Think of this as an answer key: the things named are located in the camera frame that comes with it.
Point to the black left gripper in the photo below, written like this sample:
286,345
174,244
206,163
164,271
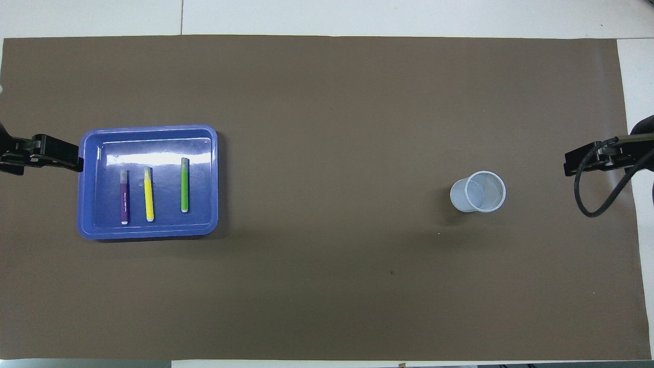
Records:
15,153

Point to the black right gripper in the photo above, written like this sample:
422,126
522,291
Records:
621,156

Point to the purple marker pen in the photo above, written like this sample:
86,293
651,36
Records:
124,202

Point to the yellow marker pen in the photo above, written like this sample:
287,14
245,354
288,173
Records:
148,197

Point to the green marker pen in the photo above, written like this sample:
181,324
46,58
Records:
184,189

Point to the blue plastic tray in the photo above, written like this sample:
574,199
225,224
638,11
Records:
163,225

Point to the translucent plastic cup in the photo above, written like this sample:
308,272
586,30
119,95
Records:
460,202

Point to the brown table mat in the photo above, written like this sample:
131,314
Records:
327,102

